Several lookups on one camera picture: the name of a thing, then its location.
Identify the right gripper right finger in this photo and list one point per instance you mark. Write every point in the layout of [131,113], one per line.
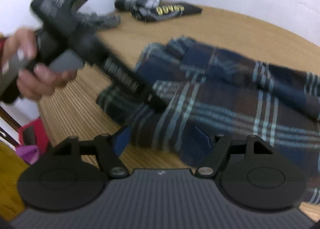
[218,156]

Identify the black SPACE print garment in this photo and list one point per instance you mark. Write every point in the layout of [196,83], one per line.
[165,12]

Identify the grey knit garment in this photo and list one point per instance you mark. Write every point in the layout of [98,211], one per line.
[99,22]

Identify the yellow fleece sleeve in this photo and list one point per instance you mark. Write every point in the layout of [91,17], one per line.
[11,167]

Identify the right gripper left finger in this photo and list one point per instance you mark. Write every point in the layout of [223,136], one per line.
[106,149]

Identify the pink red bag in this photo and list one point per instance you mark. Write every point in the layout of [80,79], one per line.
[34,141]

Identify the navy brown plaid shirt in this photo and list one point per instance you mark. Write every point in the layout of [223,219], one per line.
[210,90]

